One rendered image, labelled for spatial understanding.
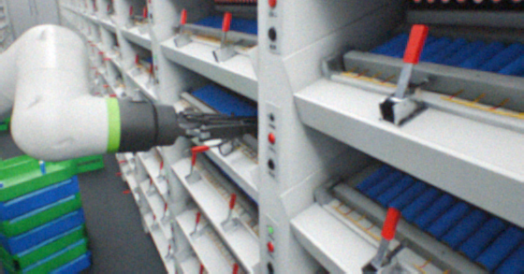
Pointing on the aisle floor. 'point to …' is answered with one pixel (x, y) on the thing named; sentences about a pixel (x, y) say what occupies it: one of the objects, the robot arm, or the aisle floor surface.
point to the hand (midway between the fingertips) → (253, 124)
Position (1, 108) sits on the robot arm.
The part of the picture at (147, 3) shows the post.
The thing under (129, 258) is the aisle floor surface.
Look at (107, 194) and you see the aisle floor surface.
